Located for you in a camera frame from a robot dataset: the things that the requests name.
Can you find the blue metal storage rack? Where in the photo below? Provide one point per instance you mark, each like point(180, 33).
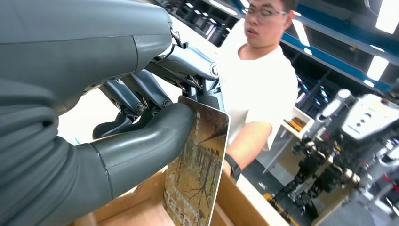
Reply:
point(327, 59)

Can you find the small black humanoid robot legs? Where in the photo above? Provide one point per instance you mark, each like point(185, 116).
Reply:
point(367, 118)

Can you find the person's eyeglasses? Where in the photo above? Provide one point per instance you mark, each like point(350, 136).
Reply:
point(265, 12)

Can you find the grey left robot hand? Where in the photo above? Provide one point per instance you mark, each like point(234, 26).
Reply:
point(78, 46)

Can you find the bright ceiling light panel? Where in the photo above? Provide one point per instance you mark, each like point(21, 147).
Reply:
point(300, 32)
point(388, 15)
point(377, 67)

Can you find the white cabinet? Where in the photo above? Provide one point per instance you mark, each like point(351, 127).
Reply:
point(280, 149)

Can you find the black wristwatch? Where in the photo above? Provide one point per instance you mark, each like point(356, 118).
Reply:
point(233, 167)

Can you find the cardboard organizer box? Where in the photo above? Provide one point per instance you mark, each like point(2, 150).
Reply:
point(240, 206)

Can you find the room key card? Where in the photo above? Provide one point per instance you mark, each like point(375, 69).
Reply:
point(202, 162)

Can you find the person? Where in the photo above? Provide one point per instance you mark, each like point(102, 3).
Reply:
point(258, 81)

